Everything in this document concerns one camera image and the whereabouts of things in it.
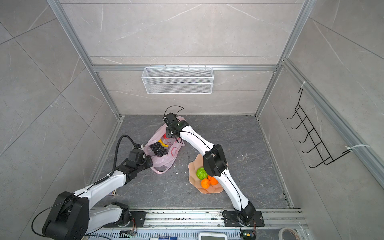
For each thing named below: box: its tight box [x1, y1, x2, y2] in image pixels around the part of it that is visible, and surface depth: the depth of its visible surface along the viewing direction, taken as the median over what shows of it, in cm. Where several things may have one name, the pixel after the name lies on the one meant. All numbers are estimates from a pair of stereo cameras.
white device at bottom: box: [199, 232, 228, 240], surface depth 67 cm
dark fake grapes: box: [149, 142, 168, 157], surface depth 97 cm
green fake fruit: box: [196, 167, 208, 180], surface depth 85 cm
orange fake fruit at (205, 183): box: [200, 178, 211, 189], surface depth 82 cm
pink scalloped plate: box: [188, 153, 224, 194], surface depth 85 cm
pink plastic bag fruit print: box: [144, 116, 186, 174], surface depth 91 cm
